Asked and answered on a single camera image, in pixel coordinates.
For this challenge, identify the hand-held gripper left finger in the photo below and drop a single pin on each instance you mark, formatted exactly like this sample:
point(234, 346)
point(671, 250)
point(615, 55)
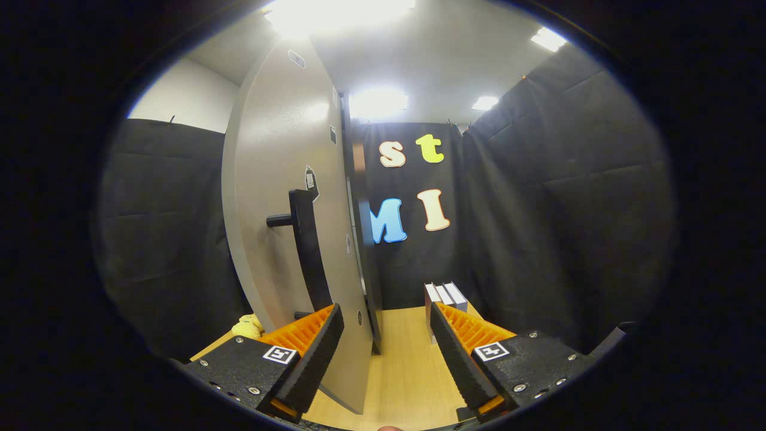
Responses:
point(317, 359)

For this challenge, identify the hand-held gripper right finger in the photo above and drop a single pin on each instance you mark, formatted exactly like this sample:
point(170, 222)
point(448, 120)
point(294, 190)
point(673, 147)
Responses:
point(458, 359)

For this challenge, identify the beige cabinet door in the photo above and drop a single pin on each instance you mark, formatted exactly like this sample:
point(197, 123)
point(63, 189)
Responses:
point(269, 179)

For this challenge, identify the tan cover book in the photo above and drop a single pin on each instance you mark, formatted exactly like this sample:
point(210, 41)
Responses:
point(444, 294)

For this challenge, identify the mauve cover book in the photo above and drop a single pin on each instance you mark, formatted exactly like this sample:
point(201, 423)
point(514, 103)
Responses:
point(431, 296)

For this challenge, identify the yellow plush toy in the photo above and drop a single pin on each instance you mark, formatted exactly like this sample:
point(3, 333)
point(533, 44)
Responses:
point(246, 328)

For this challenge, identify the dark grey cabinet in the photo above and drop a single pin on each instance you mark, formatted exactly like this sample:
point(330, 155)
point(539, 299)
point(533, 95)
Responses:
point(370, 281)

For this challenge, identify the black backdrop cloth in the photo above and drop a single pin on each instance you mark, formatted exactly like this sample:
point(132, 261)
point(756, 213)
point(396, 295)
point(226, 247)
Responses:
point(568, 209)

